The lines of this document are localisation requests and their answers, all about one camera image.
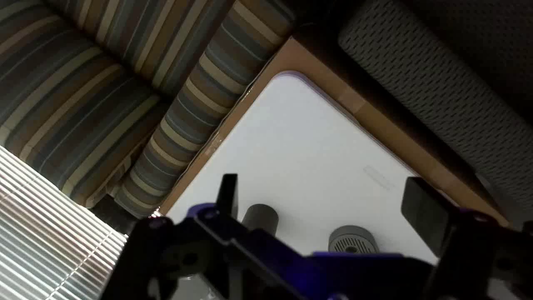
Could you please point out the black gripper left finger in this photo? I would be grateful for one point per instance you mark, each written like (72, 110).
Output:
(227, 193)

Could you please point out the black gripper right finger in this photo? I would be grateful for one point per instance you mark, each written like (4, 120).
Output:
(426, 213)

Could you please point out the white plastic board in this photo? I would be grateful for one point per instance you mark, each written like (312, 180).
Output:
(311, 160)

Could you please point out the striped fabric sofa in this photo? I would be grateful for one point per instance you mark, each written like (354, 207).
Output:
(211, 83)

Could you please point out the wooden side table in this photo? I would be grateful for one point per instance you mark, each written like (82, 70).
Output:
(356, 102)

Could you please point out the grey fabric armchair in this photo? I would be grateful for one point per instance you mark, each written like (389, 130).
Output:
(444, 83)

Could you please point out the striped sofa back cushion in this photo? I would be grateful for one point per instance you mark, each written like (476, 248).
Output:
(72, 105)

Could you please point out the white window blinds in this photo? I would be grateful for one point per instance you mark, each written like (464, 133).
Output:
(44, 238)

